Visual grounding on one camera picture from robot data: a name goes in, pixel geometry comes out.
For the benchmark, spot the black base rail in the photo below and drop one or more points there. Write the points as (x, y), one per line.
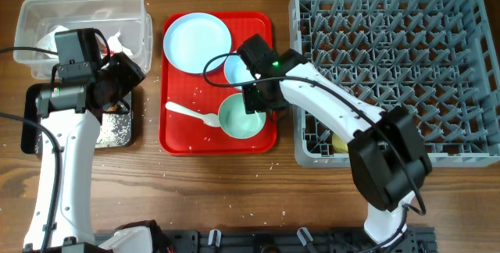
(336, 240)

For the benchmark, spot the red serving tray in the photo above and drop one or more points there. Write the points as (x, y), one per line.
(185, 135)

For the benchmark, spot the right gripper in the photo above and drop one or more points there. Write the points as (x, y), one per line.
(251, 105)

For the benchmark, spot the brown carrot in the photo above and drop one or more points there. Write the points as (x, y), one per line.
(112, 108)

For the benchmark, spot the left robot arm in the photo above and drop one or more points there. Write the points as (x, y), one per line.
(84, 84)

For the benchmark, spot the white tissue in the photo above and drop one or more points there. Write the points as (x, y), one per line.
(48, 41)

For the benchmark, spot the light blue plate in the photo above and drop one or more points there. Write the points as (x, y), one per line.
(193, 39)

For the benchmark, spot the green bowl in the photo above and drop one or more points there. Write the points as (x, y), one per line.
(234, 120)

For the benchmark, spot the white plastic spoon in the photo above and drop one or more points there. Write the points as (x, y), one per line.
(210, 119)

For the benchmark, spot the white paper scrap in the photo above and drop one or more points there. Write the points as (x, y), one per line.
(116, 46)

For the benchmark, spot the light blue rice bowl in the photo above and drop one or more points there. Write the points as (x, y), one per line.
(235, 70)

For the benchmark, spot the grey dishwasher rack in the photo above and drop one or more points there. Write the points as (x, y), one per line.
(436, 58)

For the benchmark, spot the black waste tray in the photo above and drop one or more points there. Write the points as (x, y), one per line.
(31, 138)

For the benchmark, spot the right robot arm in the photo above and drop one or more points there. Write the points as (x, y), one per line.
(388, 160)

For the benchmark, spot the clear plastic waste bin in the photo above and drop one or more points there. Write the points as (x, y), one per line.
(40, 17)

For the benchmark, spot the yellow cup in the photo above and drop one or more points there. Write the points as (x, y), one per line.
(338, 145)

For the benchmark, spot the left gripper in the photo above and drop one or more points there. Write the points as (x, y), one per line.
(130, 69)

